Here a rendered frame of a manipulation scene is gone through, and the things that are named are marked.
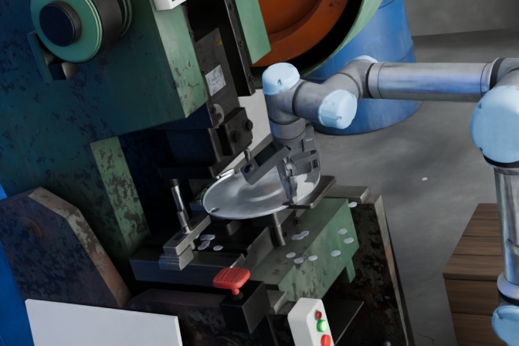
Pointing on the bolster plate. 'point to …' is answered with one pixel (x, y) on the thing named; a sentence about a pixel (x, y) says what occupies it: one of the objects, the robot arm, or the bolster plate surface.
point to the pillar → (179, 200)
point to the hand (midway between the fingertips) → (290, 199)
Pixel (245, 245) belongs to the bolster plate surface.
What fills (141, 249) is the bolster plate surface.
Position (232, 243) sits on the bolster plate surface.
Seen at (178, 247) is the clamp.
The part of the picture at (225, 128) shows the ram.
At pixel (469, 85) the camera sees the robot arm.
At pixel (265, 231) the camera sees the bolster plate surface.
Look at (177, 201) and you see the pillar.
